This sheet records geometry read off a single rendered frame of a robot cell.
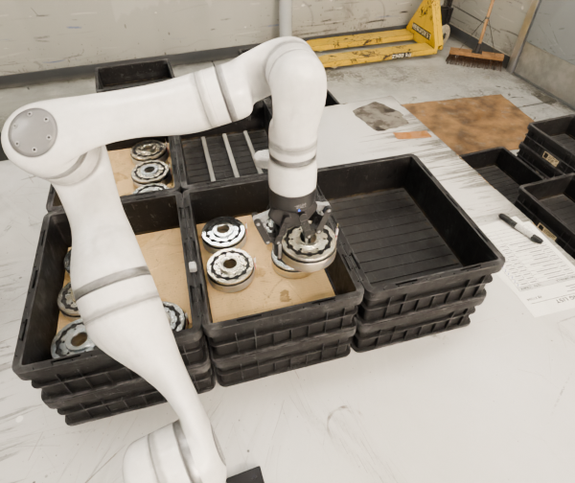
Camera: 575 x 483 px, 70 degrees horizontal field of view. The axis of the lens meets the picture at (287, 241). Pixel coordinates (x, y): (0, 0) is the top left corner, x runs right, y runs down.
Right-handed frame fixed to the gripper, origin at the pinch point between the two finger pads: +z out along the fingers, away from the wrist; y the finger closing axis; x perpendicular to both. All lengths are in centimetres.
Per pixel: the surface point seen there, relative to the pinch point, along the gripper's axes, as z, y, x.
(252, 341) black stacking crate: 15.4, -9.9, -7.7
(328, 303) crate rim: 7.0, 4.2, -9.1
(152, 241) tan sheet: 16.8, -26.6, 26.4
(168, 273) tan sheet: 16.9, -23.9, 15.3
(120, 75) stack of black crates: 44, -41, 197
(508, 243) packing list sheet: 29, 67, 11
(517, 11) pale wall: 53, 275, 260
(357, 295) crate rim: 6.9, 10.0, -9.0
